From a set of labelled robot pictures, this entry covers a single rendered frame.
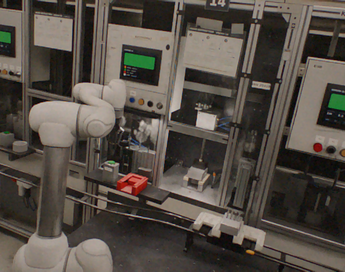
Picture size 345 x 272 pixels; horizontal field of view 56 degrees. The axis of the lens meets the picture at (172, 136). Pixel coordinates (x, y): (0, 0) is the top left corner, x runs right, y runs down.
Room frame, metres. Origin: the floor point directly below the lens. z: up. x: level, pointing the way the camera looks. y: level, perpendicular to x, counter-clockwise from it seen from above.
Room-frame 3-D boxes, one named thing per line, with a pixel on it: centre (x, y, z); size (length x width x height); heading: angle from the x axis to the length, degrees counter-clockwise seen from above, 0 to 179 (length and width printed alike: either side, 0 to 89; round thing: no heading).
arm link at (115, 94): (1.82, 0.36, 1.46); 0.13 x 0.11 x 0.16; 95
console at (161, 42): (2.00, 0.22, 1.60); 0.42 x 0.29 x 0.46; 70
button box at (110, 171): (1.83, 0.34, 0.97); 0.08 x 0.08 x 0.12; 70
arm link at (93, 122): (1.26, 0.31, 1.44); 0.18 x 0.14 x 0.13; 5
